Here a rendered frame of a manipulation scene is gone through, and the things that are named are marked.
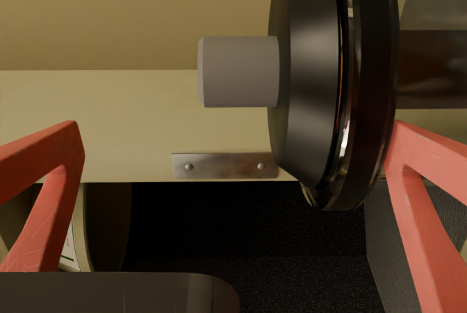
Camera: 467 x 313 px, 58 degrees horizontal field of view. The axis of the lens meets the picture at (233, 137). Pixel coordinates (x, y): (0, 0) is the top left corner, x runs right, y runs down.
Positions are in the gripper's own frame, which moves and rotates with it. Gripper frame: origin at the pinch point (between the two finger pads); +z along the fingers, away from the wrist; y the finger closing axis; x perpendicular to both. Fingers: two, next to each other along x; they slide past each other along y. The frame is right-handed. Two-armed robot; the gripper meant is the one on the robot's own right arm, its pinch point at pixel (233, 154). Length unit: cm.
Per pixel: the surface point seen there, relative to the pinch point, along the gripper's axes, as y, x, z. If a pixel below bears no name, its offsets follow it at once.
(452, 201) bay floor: -17.8, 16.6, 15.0
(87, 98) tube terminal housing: 11.1, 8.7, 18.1
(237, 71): -0.1, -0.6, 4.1
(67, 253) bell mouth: 14.3, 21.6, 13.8
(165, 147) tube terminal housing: 4.4, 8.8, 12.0
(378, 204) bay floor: -17.5, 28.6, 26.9
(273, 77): -1.5, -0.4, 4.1
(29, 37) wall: 33, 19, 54
